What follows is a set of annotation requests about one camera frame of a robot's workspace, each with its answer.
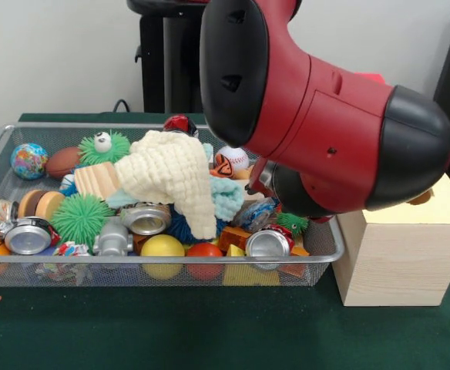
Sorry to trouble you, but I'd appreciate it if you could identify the yellow ball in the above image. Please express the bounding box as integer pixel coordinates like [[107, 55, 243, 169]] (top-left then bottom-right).
[[140, 234, 186, 280]]

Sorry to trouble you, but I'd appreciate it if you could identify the bag of coloured spiky balls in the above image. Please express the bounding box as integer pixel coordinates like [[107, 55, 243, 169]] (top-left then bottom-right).
[[237, 197, 311, 236]]

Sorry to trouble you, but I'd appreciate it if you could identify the crushed printed can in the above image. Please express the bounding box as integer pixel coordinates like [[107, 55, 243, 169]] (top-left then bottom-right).
[[119, 202, 172, 236]]

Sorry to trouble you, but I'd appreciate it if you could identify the wooden box with three holes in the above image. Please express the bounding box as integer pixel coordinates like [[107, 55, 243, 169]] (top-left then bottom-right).
[[331, 72, 450, 308]]

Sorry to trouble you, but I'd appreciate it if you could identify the cream knitted cloth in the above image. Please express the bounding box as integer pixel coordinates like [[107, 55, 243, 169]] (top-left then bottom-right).
[[113, 129, 218, 240]]

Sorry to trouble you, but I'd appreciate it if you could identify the red orange ball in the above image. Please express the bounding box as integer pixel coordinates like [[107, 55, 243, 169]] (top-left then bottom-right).
[[186, 243, 224, 281]]

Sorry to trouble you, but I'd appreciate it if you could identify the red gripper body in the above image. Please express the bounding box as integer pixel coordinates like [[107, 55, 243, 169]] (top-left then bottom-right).
[[245, 157, 266, 195]]

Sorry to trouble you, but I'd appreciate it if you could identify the mint green cloth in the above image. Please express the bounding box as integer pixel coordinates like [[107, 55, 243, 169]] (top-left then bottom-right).
[[106, 143, 245, 223]]

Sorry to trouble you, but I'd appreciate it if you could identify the green spiky ball with eyes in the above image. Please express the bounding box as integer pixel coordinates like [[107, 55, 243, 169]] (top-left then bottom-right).
[[79, 129, 131, 167]]

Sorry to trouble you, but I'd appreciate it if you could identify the clear mesh bin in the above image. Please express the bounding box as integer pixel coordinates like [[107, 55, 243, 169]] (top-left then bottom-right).
[[0, 122, 345, 288]]

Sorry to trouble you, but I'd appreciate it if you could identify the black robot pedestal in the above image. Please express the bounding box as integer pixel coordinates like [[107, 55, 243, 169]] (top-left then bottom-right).
[[127, 0, 210, 115]]

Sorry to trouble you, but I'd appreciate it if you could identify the plain green spiky ball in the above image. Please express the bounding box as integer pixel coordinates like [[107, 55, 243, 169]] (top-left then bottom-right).
[[52, 193, 114, 251]]

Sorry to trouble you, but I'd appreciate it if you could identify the small globe ball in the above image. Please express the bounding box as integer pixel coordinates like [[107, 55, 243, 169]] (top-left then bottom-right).
[[10, 143, 49, 180]]

